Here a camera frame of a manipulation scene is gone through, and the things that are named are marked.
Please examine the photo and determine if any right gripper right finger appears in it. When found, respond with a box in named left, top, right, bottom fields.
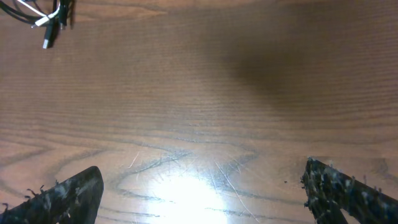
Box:
left=300, top=157, right=397, bottom=224

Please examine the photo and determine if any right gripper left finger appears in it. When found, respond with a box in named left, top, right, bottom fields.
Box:
left=1, top=166, right=104, bottom=224

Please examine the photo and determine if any black usb cable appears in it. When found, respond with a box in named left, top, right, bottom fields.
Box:
left=0, top=0, right=75, bottom=50

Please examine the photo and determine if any white usb cable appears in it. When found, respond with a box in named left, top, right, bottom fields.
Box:
left=15, top=0, right=62, bottom=29

